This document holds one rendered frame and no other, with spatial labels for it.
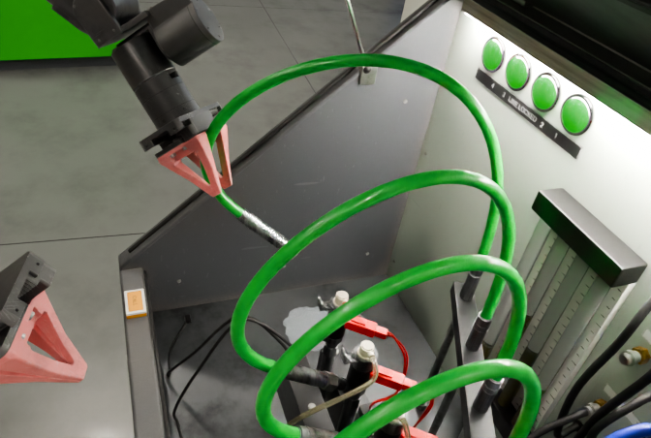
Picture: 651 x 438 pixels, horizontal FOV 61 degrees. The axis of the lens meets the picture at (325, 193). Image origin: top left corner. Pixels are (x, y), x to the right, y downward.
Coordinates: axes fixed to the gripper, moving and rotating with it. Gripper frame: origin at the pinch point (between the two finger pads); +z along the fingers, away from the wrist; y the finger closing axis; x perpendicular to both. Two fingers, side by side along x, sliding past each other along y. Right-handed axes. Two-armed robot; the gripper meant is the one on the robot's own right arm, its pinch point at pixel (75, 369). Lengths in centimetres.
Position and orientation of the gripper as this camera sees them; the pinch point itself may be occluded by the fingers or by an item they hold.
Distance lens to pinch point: 51.1
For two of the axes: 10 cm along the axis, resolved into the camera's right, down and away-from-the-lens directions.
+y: 8.0, -5.2, -2.8
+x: -1.0, -5.9, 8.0
